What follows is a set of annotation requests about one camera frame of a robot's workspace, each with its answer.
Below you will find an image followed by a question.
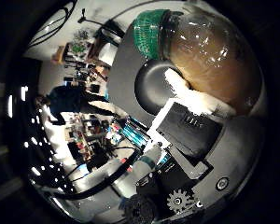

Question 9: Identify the orange juice bottle green cap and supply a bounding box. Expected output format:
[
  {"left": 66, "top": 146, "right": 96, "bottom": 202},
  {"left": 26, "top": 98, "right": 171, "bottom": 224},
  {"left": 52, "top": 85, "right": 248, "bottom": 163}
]
[{"left": 132, "top": 7, "right": 263, "bottom": 117}]

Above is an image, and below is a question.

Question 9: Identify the teal striped crate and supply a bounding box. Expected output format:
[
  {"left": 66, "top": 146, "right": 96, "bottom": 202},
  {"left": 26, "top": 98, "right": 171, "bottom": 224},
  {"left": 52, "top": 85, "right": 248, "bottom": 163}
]
[{"left": 119, "top": 116, "right": 152, "bottom": 149}]

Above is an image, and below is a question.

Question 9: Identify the black round pan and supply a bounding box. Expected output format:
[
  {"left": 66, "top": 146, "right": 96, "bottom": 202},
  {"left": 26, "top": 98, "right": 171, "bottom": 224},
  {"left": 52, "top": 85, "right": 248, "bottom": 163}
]
[{"left": 133, "top": 59, "right": 181, "bottom": 117}]

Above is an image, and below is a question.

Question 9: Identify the person in dark clothes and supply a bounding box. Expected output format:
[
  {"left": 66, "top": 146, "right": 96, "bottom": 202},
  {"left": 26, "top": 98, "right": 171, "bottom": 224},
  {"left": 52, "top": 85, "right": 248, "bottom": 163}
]
[{"left": 35, "top": 84, "right": 120, "bottom": 126}]

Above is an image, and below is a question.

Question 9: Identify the shelf with green plant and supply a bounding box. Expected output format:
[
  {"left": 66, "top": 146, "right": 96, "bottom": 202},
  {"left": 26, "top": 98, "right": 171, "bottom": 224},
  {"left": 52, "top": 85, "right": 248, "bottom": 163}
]
[{"left": 52, "top": 29, "right": 99, "bottom": 66}]

